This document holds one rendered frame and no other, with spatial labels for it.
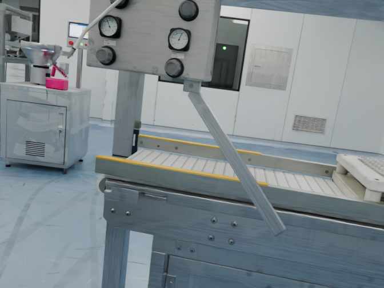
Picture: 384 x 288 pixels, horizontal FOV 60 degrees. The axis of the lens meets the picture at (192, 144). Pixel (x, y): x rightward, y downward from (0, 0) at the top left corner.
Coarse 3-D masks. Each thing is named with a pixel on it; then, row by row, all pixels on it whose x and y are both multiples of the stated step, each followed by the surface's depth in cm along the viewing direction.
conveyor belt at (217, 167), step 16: (144, 160) 82; (160, 160) 84; (176, 160) 86; (192, 160) 88; (208, 160) 90; (112, 176) 69; (256, 176) 81; (272, 176) 83; (288, 176) 85; (304, 176) 86; (192, 192) 66; (208, 192) 66; (320, 192) 75; (336, 192) 76; (288, 208) 64
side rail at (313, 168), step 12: (144, 144) 93; (156, 144) 92; (168, 144) 92; (180, 144) 91; (204, 156) 91; (216, 156) 90; (252, 156) 89; (264, 156) 88; (276, 156) 89; (276, 168) 89; (288, 168) 88; (300, 168) 88; (312, 168) 87; (324, 168) 87; (336, 168) 86
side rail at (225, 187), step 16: (96, 160) 67; (128, 176) 66; (144, 176) 66; (160, 176) 65; (176, 176) 65; (192, 176) 64; (224, 192) 64; (240, 192) 63; (272, 192) 62; (288, 192) 62; (304, 192) 61; (304, 208) 62; (320, 208) 61; (336, 208) 61; (352, 208) 60; (368, 208) 60
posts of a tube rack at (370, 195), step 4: (340, 164) 83; (340, 168) 83; (344, 168) 83; (336, 172) 84; (340, 172) 83; (344, 172) 83; (368, 192) 63; (372, 192) 62; (376, 192) 62; (380, 192) 62; (368, 196) 63; (372, 196) 62; (376, 196) 62; (380, 196) 62; (368, 200) 63; (372, 200) 62; (376, 200) 62
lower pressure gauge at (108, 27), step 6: (102, 18) 57; (108, 18) 57; (114, 18) 56; (120, 18) 57; (102, 24) 57; (108, 24) 57; (114, 24) 57; (120, 24) 57; (102, 30) 57; (108, 30) 57; (114, 30) 57; (120, 30) 58; (102, 36) 58; (108, 36) 57; (114, 36) 57
